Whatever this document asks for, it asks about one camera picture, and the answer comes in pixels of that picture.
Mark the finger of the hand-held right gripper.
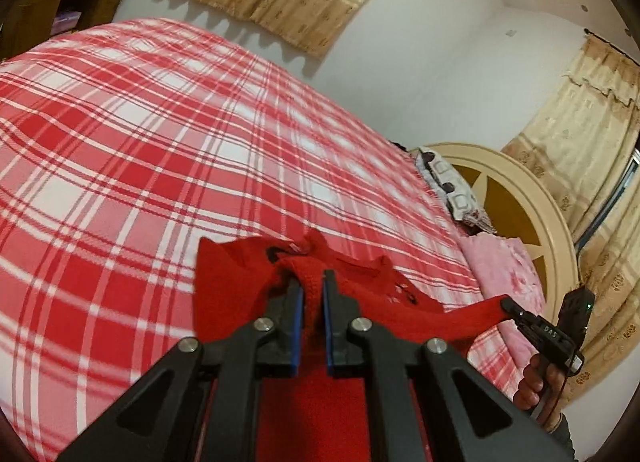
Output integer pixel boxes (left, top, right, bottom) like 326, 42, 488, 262
500, 296, 544, 343

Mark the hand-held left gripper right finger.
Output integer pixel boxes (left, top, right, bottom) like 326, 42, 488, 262
322, 269, 574, 462

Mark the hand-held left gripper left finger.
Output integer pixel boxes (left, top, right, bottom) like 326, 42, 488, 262
57, 276, 304, 462

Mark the red embroidered knit sweater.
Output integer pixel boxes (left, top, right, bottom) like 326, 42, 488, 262
192, 229, 508, 462

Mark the person's right forearm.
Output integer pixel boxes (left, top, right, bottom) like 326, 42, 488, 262
537, 412, 577, 462

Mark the person's right hand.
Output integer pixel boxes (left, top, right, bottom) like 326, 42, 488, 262
514, 363, 546, 411

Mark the pink floral quilt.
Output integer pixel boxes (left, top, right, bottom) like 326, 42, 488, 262
460, 234, 549, 343

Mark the cream wooden headboard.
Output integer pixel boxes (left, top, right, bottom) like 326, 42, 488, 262
420, 143, 581, 323

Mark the grey patterned pillow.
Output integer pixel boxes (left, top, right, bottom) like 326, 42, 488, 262
414, 147, 498, 235

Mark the long beige floral curtain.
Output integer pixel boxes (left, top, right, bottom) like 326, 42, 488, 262
500, 34, 640, 399

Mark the red plaid bed sheet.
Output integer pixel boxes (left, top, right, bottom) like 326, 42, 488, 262
0, 18, 518, 462

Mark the pink storage box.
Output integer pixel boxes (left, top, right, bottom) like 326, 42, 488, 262
52, 10, 83, 35

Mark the brown wooden desk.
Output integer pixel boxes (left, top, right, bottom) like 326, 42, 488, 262
0, 0, 140, 62

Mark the dark window frame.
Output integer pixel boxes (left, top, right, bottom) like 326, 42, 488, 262
575, 142, 640, 249

